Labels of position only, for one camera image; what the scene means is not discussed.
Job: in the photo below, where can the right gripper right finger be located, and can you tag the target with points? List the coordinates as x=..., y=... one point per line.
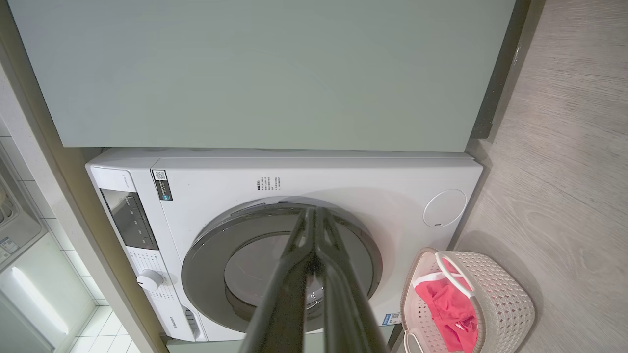
x=346, y=309

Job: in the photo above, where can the red garment with white trim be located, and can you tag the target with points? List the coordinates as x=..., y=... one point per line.
x=449, y=309

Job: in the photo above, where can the round glass washing machine door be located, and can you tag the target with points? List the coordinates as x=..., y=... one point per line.
x=206, y=264

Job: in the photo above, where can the white front-load washing machine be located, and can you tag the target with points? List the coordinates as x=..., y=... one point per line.
x=343, y=186

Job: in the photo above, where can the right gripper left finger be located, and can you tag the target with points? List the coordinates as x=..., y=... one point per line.
x=284, y=304

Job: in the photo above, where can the wide sage green cabinet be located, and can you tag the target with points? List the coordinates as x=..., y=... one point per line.
x=270, y=73

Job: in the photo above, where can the cream plastic laundry basket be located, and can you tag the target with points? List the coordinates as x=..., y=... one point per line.
x=505, y=299

